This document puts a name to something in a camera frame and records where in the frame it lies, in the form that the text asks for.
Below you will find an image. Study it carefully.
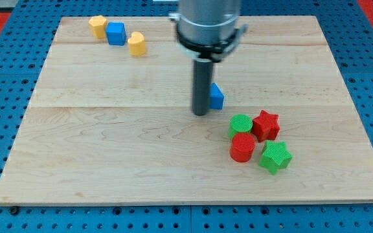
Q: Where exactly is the blue triangle block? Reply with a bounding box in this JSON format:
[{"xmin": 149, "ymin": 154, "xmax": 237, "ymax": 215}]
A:
[{"xmin": 210, "ymin": 83, "xmax": 224, "ymax": 110}]

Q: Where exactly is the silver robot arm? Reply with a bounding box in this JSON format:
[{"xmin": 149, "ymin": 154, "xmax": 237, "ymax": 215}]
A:
[{"xmin": 168, "ymin": 0, "xmax": 248, "ymax": 63}]

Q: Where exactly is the green circle block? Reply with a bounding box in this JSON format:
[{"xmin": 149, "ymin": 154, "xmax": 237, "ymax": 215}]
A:
[{"xmin": 228, "ymin": 114, "xmax": 253, "ymax": 140}]

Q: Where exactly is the red star block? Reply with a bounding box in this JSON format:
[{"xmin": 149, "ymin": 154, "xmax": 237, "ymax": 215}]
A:
[{"xmin": 251, "ymin": 109, "xmax": 280, "ymax": 142}]

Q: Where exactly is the green star block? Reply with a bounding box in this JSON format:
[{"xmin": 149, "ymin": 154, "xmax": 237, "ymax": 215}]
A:
[{"xmin": 258, "ymin": 140, "xmax": 293, "ymax": 175}]

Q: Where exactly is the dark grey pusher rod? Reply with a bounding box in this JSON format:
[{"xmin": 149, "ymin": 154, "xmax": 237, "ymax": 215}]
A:
[{"xmin": 192, "ymin": 60, "xmax": 214, "ymax": 116}]

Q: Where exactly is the red cylinder block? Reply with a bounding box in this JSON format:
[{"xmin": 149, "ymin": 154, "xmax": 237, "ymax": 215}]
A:
[{"xmin": 229, "ymin": 133, "xmax": 256, "ymax": 162}]

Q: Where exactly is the wooden board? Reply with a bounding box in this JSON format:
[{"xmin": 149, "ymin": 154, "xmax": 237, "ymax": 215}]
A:
[{"xmin": 0, "ymin": 16, "xmax": 373, "ymax": 206}]

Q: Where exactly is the yellow heart block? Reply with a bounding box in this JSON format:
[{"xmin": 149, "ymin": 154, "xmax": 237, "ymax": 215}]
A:
[{"xmin": 128, "ymin": 32, "xmax": 146, "ymax": 56}]

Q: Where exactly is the blue cube block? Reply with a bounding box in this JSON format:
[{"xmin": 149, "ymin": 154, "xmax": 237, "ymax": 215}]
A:
[{"xmin": 106, "ymin": 22, "xmax": 126, "ymax": 46}]

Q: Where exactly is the yellow hexagon block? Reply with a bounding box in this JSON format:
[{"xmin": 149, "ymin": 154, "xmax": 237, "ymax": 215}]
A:
[{"xmin": 88, "ymin": 16, "xmax": 108, "ymax": 39}]

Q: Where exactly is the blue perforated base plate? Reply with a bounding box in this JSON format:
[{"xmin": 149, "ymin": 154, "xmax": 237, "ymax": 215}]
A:
[{"xmin": 0, "ymin": 0, "xmax": 373, "ymax": 232}]

